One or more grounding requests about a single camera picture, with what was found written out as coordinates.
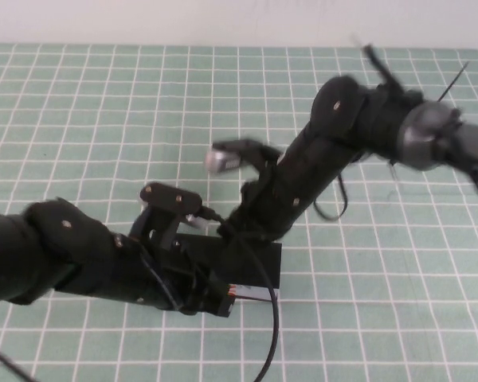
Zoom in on green white checked tablecloth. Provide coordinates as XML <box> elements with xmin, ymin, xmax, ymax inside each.
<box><xmin>0</xmin><ymin>41</ymin><xmax>478</xmax><ymax>382</ymax></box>

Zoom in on black glasses case printed sides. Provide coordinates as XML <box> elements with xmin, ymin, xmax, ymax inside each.
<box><xmin>174</xmin><ymin>232</ymin><xmax>284</xmax><ymax>304</ymax></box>

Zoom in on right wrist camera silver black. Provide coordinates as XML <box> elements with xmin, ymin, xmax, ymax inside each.
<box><xmin>205</xmin><ymin>137</ymin><xmax>284</xmax><ymax>177</ymax></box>

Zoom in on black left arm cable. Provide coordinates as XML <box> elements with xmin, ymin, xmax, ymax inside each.
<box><xmin>0</xmin><ymin>340</ymin><xmax>39</xmax><ymax>382</ymax></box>

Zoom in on black cable tie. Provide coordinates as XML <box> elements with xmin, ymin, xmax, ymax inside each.
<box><xmin>440</xmin><ymin>60</ymin><xmax>472</xmax><ymax>100</ymax></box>
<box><xmin>350</xmin><ymin>33</ymin><xmax>408</xmax><ymax>93</ymax></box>

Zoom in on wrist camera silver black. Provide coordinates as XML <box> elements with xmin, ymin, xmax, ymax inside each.
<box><xmin>139</xmin><ymin>181</ymin><xmax>222</xmax><ymax>231</ymax></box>
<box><xmin>205</xmin><ymin>137</ymin><xmax>284</xmax><ymax>177</ymax></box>

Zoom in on black right camera cable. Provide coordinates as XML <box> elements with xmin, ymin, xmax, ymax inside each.
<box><xmin>313</xmin><ymin>173</ymin><xmax>351</xmax><ymax>220</ymax></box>

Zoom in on black camera cable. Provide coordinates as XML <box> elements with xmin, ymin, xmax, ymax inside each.
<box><xmin>201</xmin><ymin>206</ymin><xmax>282</xmax><ymax>382</ymax></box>
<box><xmin>313</xmin><ymin>173</ymin><xmax>351</xmax><ymax>220</ymax></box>

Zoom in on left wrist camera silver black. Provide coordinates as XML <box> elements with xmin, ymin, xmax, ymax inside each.
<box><xmin>139</xmin><ymin>181</ymin><xmax>222</xmax><ymax>231</ymax></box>

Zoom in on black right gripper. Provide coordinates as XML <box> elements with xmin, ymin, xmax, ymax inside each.
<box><xmin>217</xmin><ymin>160</ymin><xmax>332</xmax><ymax>244</ymax></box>

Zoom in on black left camera cable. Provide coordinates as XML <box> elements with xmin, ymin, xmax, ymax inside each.
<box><xmin>201</xmin><ymin>206</ymin><xmax>282</xmax><ymax>382</ymax></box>

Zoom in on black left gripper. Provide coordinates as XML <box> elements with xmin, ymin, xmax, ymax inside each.
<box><xmin>122</xmin><ymin>205</ymin><xmax>239</xmax><ymax>319</ymax></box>

